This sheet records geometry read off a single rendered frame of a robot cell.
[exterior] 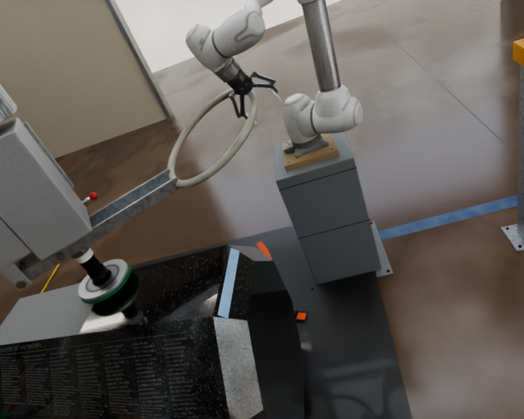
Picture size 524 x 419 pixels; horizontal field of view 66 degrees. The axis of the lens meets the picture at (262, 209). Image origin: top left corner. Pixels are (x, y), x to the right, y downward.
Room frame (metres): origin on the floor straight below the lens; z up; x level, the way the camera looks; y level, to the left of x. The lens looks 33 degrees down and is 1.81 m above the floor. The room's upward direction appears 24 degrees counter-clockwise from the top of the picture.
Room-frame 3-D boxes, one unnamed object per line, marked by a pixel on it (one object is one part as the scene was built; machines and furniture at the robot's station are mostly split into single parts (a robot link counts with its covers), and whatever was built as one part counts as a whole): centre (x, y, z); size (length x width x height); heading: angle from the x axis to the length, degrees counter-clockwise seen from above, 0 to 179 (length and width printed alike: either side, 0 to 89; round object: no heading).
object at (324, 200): (1.88, -0.36, 0.40); 0.50 x 0.50 x 0.80; 76
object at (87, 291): (1.37, 0.70, 0.92); 0.21 x 0.21 x 0.01
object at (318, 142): (1.88, -0.34, 0.86); 0.22 x 0.18 x 0.06; 87
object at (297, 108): (1.87, -0.37, 1.00); 0.18 x 0.16 x 0.22; 47
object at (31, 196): (1.34, 0.78, 1.37); 0.36 x 0.22 x 0.45; 105
